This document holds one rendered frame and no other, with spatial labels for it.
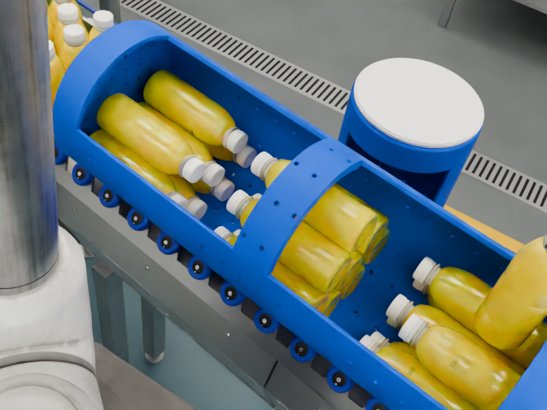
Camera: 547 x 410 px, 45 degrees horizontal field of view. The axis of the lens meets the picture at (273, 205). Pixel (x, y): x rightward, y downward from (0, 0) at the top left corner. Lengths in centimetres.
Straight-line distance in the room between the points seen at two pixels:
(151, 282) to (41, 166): 67
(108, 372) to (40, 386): 32
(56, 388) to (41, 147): 23
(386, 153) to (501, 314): 57
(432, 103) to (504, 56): 222
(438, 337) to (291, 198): 27
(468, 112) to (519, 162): 162
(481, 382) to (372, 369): 14
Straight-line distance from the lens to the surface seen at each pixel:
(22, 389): 68
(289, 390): 115
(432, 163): 137
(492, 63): 356
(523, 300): 85
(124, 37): 113
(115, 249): 129
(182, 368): 212
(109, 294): 160
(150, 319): 189
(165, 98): 118
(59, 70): 136
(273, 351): 112
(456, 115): 143
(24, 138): 57
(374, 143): 136
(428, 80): 149
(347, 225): 95
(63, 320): 74
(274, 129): 119
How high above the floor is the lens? 190
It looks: 49 degrees down
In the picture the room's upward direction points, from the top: 11 degrees clockwise
